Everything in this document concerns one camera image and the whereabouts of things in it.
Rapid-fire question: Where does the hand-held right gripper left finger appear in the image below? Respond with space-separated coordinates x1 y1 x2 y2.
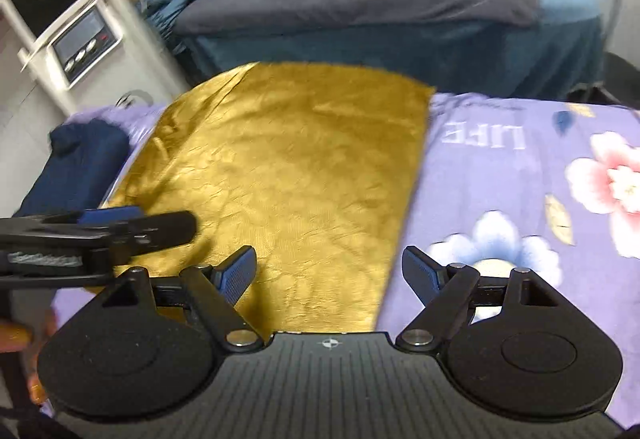
101 245 266 354

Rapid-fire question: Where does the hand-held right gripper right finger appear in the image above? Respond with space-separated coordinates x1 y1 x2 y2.
394 245 562 353

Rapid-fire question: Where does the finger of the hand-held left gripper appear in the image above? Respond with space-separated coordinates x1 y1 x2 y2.
0 206 197 254
0 249 132 291

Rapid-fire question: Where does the golden yellow jacket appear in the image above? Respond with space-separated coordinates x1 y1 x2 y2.
102 62 436 335

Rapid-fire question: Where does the navy blue cloth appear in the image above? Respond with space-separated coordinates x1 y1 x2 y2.
17 118 133 219

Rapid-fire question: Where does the purple floral bedsheet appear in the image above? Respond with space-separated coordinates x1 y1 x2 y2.
47 92 640 430

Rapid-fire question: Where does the silver panel appliance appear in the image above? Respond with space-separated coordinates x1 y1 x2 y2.
51 10 122 88

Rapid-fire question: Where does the white cabinet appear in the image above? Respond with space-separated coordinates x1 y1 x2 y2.
0 0 193 117

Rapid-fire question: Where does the blue and grey bed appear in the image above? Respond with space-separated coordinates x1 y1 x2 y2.
127 0 606 102

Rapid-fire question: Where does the round metal ring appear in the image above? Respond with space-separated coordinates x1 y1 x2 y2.
114 90 155 109

